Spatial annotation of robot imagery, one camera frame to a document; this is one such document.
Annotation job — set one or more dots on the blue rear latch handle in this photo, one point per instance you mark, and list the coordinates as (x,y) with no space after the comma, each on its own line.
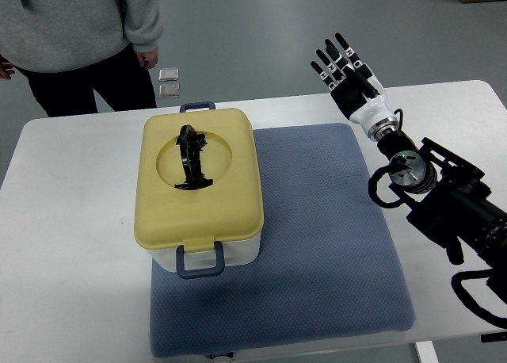
(196,106)

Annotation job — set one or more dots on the yellow storage box lid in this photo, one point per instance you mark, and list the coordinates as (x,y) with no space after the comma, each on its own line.
(231,209)

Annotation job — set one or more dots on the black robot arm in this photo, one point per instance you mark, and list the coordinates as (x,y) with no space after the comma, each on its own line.
(448,204)

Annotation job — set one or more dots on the upper silver floor plate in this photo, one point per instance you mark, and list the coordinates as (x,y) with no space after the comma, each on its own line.
(168,74)

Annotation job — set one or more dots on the blue padded mat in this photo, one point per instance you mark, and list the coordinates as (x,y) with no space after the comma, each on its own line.
(327,265)

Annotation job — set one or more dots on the blue front latch handle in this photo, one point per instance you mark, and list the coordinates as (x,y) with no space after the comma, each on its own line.
(210,263)

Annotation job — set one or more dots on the white storage box base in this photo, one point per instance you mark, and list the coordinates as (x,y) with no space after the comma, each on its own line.
(236,253)

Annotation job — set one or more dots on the person in grey sweater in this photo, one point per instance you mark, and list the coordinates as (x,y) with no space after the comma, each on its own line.
(71,51)

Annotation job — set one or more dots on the blue latch handle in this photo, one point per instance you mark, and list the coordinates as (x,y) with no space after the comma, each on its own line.
(196,106)
(210,263)

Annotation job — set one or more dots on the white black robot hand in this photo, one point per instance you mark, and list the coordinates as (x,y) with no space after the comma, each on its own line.
(355,89)

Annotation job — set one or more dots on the dark label under mat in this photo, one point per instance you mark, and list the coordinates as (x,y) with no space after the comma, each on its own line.
(221,357)

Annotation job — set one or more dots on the white table leg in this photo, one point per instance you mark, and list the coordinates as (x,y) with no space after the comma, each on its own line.
(426,352)

